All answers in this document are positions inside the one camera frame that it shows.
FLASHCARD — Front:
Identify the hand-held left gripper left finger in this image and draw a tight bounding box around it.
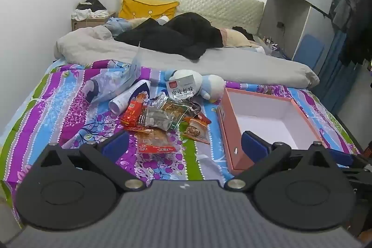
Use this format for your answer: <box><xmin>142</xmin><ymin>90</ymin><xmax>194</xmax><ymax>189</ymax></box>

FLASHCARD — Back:
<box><xmin>33</xmin><ymin>131</ymin><xmax>146</xmax><ymax>190</ymax></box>

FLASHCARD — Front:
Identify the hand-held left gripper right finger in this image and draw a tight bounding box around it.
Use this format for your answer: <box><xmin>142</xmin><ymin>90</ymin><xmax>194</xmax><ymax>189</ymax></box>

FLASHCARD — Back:
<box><xmin>225</xmin><ymin>130</ymin><xmax>338</xmax><ymax>193</ymax></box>

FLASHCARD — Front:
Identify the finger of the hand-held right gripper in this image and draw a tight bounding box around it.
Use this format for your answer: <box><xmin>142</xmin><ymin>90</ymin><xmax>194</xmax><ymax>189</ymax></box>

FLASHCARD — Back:
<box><xmin>327</xmin><ymin>149</ymin><xmax>372</xmax><ymax>172</ymax></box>

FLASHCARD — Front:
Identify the pink cardboard box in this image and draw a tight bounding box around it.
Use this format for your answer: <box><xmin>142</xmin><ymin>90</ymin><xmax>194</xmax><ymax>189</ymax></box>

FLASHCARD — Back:
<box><xmin>216</xmin><ymin>88</ymin><xmax>361</xmax><ymax>176</ymax></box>

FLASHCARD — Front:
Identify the orange cracker snack packet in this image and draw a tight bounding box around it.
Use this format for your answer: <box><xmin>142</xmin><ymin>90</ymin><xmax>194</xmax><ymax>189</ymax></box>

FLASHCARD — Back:
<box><xmin>135</xmin><ymin>127</ymin><xmax>178</xmax><ymax>154</ymax></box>

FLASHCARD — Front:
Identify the grey clear snack packet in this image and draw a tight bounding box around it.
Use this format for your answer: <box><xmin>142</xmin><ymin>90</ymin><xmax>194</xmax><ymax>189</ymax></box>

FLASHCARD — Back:
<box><xmin>144</xmin><ymin>104</ymin><xmax>175</xmax><ymax>131</ymax></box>

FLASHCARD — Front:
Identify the dark red snack packet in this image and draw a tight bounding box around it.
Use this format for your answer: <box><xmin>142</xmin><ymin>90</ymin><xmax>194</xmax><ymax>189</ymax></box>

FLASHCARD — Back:
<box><xmin>189</xmin><ymin>101</ymin><xmax>213</xmax><ymax>125</ymax></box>

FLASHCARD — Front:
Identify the brown and orange snack packet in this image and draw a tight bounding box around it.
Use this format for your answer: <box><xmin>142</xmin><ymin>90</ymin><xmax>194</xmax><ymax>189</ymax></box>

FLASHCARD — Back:
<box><xmin>183</xmin><ymin>117</ymin><xmax>211</xmax><ymax>144</ymax></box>

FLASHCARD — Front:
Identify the green snack packet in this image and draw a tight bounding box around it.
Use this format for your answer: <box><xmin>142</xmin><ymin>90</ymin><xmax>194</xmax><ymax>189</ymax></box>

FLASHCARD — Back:
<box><xmin>158</xmin><ymin>95</ymin><xmax>194</xmax><ymax>131</ymax></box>

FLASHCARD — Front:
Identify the white labelled snack packet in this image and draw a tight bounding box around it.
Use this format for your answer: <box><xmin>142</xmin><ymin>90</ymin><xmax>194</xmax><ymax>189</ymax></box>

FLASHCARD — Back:
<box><xmin>166</xmin><ymin>75</ymin><xmax>196</xmax><ymax>99</ymax></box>

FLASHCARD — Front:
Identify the white cylindrical bottle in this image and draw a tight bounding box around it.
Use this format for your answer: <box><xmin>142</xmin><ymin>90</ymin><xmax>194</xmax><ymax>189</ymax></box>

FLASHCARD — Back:
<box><xmin>109</xmin><ymin>79</ymin><xmax>152</xmax><ymax>115</ymax></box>

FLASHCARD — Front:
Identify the light blue plastic bag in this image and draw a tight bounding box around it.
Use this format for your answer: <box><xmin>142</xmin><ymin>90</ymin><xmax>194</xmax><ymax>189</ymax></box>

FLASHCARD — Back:
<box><xmin>84</xmin><ymin>42</ymin><xmax>143</xmax><ymax>103</ymax></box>

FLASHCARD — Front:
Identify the floral purple bedsheet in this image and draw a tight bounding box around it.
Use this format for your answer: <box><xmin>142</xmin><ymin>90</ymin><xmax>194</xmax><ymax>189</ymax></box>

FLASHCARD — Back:
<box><xmin>0</xmin><ymin>59</ymin><xmax>361</xmax><ymax>225</ymax></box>

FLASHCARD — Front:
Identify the white and blue plush toy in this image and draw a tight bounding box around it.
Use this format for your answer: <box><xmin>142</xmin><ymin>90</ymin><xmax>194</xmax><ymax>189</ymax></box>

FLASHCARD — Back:
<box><xmin>164</xmin><ymin>69</ymin><xmax>226</xmax><ymax>103</ymax></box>

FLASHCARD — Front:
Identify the blue ribbed panel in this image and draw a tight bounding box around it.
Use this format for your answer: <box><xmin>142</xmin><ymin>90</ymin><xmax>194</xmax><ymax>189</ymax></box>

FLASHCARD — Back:
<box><xmin>318</xmin><ymin>30</ymin><xmax>358</xmax><ymax>115</ymax></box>

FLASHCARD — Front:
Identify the grey duvet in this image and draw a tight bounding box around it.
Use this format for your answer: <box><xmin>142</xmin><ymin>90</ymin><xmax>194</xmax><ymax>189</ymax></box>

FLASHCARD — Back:
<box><xmin>55</xmin><ymin>26</ymin><xmax>320</xmax><ymax>89</ymax></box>

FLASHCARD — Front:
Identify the beige pillow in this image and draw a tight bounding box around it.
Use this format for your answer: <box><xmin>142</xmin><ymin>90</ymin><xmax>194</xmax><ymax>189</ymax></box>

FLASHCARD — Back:
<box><xmin>221</xmin><ymin>27</ymin><xmax>259</xmax><ymax>48</ymax></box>

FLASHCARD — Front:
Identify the dark cloth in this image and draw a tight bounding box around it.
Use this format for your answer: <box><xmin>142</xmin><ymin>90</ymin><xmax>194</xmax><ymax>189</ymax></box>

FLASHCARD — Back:
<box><xmin>232</xmin><ymin>26</ymin><xmax>256</xmax><ymax>41</ymax></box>

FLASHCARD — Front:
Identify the light blue clothing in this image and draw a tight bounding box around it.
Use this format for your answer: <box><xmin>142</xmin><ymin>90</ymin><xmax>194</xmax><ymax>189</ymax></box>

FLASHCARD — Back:
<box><xmin>105</xmin><ymin>17</ymin><xmax>131</xmax><ymax>35</ymax></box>

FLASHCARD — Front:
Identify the wooden nightstand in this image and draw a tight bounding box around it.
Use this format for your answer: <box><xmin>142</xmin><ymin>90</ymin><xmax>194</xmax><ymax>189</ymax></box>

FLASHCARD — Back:
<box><xmin>71</xmin><ymin>17</ymin><xmax>115</xmax><ymax>32</ymax></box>

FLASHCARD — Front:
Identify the black clothing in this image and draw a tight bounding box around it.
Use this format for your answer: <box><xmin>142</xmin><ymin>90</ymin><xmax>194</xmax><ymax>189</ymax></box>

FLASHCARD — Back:
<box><xmin>115</xmin><ymin>12</ymin><xmax>224</xmax><ymax>60</ymax></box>

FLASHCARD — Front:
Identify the pile of clothes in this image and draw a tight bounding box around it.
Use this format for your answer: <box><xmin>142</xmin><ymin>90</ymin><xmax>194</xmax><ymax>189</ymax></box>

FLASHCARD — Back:
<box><xmin>72</xmin><ymin>0</ymin><xmax>112</xmax><ymax>20</ymax></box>

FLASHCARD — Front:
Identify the yellow pillow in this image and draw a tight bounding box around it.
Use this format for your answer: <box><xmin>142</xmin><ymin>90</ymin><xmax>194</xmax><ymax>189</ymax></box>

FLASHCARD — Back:
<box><xmin>119</xmin><ymin>0</ymin><xmax>180</xmax><ymax>20</ymax></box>

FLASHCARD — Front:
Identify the quilted beige headboard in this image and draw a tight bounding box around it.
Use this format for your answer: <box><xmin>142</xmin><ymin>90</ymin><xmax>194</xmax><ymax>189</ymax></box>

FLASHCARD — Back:
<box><xmin>118</xmin><ymin>0</ymin><xmax>265</xmax><ymax>35</ymax></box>

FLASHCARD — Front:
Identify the grey hanging jacket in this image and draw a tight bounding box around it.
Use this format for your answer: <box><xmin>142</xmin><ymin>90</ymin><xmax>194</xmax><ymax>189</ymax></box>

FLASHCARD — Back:
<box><xmin>333</xmin><ymin>0</ymin><xmax>362</xmax><ymax>32</ymax></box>

